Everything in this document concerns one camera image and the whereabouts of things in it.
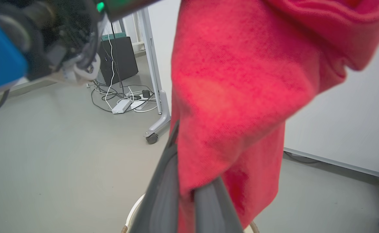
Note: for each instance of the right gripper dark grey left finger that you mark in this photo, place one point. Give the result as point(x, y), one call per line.
point(161, 191)

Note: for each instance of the left gripper dark and white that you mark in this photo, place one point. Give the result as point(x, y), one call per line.
point(53, 32)

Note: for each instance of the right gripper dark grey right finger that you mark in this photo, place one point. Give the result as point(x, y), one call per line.
point(213, 210)

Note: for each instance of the red white garment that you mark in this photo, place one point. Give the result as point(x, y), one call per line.
point(234, 97)

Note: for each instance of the beige perforated laundry basket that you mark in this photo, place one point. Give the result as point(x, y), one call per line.
point(133, 213)

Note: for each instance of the black caster wheel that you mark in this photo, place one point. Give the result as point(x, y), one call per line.
point(152, 138)

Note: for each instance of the black computer case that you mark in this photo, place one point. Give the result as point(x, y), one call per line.
point(118, 60)

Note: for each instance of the grey partition foot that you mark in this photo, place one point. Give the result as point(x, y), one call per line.
point(161, 113)

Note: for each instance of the black power adapter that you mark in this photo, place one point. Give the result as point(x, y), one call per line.
point(146, 94)

